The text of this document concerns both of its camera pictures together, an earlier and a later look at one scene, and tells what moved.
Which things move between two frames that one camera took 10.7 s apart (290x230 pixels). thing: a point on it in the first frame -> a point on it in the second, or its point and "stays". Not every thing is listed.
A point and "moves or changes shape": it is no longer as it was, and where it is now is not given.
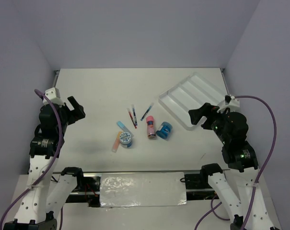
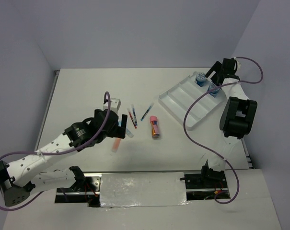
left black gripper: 77,107 -> 119,131
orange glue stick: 116,143 stays
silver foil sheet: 143,189 stays
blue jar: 165,131 -> 214,93
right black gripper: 206,109 -> 216,67
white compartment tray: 192,92 stays
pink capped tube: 150,127 moves or changes shape
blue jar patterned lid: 125,138 -> 200,79
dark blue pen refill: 151,105 stays
